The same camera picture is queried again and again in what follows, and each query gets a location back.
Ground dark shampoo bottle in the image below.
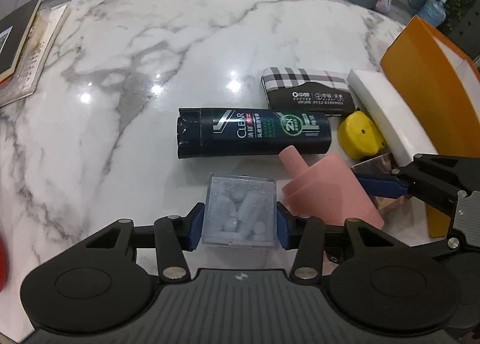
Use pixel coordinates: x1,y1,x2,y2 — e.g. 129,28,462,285
176,108,332,159

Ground white rectangular box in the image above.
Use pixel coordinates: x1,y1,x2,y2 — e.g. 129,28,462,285
346,70,437,166

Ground white book stack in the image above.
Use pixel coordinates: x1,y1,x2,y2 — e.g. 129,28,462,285
1,4,70,107

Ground black hardcover book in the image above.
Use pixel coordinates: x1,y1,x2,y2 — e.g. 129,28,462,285
0,0,41,82

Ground orange cardboard box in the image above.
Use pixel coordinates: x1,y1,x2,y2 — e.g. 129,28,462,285
380,15,480,239

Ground red cup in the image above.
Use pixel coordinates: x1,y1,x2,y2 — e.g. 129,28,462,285
0,238,8,291

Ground small striped bag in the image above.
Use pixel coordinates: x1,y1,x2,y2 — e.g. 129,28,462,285
375,0,392,15

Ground floral dark box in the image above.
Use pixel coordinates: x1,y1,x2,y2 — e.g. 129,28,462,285
351,152,410,216

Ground blue water jug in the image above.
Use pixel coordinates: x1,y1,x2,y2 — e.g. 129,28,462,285
416,0,448,27

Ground yellow tape measure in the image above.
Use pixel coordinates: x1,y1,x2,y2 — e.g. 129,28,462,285
337,111,386,160

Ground clear plastic cube box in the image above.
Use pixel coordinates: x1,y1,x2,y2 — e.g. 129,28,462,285
202,174,277,248

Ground plaid black case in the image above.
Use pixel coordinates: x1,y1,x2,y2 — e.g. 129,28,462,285
261,67,356,117

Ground pink cylindrical bottle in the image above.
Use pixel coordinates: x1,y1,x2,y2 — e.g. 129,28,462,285
278,146,384,229

